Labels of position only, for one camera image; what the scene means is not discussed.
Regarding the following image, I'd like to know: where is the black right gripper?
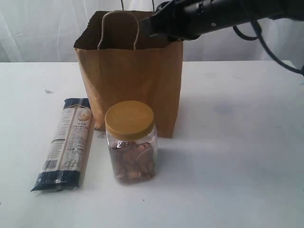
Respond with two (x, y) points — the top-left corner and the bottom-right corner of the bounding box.
(139, 0), (200, 42)

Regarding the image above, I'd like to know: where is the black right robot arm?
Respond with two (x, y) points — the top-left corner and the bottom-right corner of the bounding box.
(139, 0), (304, 40)

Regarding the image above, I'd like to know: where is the white backdrop curtain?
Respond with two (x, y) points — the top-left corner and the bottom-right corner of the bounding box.
(0, 0), (304, 68)

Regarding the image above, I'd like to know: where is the brown paper shopping bag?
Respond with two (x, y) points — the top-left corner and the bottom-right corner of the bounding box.
(74, 10), (183, 138)

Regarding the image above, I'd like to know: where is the clear tape scrap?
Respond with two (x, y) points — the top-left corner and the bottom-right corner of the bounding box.
(97, 132), (107, 139)

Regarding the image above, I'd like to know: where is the clear jar yellow lid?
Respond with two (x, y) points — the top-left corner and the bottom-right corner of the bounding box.
(104, 101), (157, 184)

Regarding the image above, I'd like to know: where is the dark blue noodle packet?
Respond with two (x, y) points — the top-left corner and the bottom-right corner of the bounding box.
(31, 98), (93, 192)

